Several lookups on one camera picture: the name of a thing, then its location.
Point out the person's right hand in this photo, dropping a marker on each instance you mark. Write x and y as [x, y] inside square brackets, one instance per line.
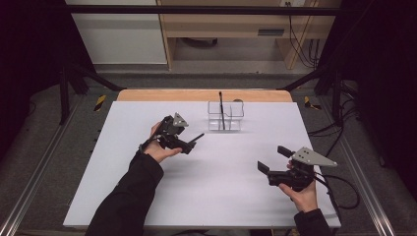
[306, 198]

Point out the black metal stand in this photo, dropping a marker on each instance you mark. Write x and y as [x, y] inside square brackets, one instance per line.
[64, 95]
[336, 95]

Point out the yellow clamp right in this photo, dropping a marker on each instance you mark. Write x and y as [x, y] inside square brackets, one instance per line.
[308, 102]

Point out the grey label on desk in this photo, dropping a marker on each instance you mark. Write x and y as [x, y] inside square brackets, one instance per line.
[270, 32]

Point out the aluminium floor rail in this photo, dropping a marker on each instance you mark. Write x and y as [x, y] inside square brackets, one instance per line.
[364, 183]
[39, 170]

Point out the yellow clamp left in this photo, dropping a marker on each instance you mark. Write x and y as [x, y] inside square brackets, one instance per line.
[100, 102]

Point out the light wooden desk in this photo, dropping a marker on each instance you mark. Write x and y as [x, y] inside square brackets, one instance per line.
[229, 24]

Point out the yellow clamp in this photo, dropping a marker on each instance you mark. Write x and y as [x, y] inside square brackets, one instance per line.
[308, 102]
[100, 102]

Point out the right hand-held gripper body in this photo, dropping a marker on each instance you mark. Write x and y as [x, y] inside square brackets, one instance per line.
[295, 177]

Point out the black horizontal frame bar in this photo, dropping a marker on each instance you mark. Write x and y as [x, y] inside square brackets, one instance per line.
[196, 10]

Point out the person's left hand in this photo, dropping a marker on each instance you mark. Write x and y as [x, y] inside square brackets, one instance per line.
[159, 152]

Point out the wooden table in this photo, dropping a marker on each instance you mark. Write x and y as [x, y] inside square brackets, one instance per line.
[180, 95]

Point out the white cabinet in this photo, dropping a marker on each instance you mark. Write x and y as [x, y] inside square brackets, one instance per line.
[121, 39]

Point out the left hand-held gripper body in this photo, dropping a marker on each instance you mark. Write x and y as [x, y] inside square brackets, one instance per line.
[168, 132]

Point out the white board sheet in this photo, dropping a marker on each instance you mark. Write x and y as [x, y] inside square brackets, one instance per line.
[213, 196]

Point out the clear plastic organizer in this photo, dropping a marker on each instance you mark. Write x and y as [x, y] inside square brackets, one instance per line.
[234, 123]

